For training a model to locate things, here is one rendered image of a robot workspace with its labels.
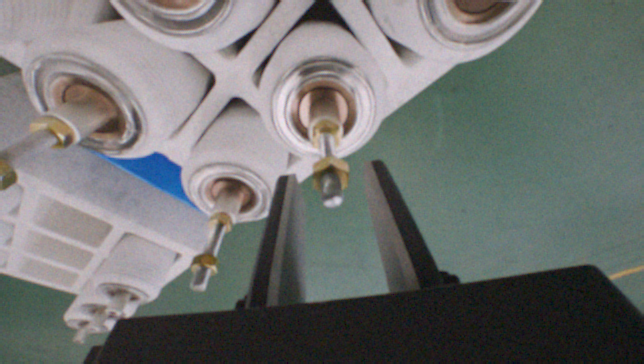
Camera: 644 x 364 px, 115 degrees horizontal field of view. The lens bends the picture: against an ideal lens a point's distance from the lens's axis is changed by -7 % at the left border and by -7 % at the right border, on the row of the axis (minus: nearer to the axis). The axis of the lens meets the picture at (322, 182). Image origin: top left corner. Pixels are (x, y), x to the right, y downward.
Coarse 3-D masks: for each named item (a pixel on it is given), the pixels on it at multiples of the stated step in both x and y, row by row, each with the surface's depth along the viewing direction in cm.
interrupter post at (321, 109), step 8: (312, 104) 16; (320, 104) 15; (328, 104) 15; (312, 112) 15; (320, 112) 14; (328, 112) 14; (336, 112) 15; (312, 120) 14; (320, 120) 14; (336, 120) 14
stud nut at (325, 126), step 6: (324, 120) 13; (318, 126) 13; (324, 126) 13; (330, 126) 13; (336, 126) 13; (312, 132) 13; (318, 132) 13; (324, 132) 13; (330, 132) 13; (336, 132) 13; (312, 138) 13; (318, 138) 13; (336, 138) 13; (312, 144) 14; (336, 144) 14
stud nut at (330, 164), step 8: (320, 160) 11; (328, 160) 10; (336, 160) 11; (320, 168) 10; (328, 168) 10; (336, 168) 10; (344, 168) 10; (320, 176) 10; (344, 176) 10; (344, 184) 11
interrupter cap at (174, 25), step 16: (128, 0) 11; (144, 0) 11; (160, 0) 12; (176, 0) 12; (192, 0) 12; (208, 0) 12; (224, 0) 12; (144, 16) 12; (160, 16) 12; (176, 16) 12; (192, 16) 12; (208, 16) 12; (224, 16) 12; (160, 32) 12; (176, 32) 12; (192, 32) 12; (208, 32) 13
